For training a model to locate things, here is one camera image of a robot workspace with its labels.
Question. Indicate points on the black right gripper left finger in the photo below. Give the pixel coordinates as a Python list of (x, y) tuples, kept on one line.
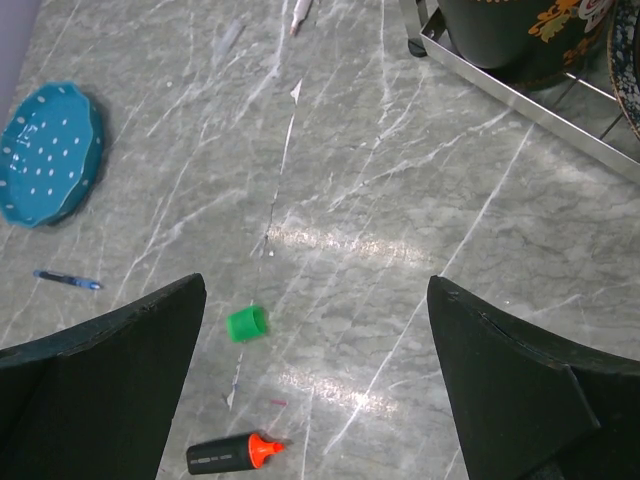
[(97, 400)]

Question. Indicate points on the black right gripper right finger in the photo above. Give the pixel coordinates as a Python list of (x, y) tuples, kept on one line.
[(527, 403)]

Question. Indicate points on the black orange highlighter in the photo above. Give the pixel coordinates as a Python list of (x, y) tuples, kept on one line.
[(231, 454)]

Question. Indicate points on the white pink acrylic marker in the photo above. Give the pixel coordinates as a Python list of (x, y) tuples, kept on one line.
[(299, 15)]

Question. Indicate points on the blue ballpoint pen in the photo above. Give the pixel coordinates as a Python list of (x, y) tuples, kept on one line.
[(75, 281)]

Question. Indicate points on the green pen cap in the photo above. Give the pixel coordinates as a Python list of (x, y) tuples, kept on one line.
[(247, 324)]

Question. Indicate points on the teal polka dot plate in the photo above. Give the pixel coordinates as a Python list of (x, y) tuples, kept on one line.
[(51, 152)]

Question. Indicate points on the steel dish rack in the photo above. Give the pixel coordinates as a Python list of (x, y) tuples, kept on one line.
[(425, 31)]

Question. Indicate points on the black floral mug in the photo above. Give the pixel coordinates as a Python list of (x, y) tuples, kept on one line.
[(546, 34)]

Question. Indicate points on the blue speckled plate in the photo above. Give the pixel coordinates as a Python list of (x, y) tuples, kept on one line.
[(623, 60)]

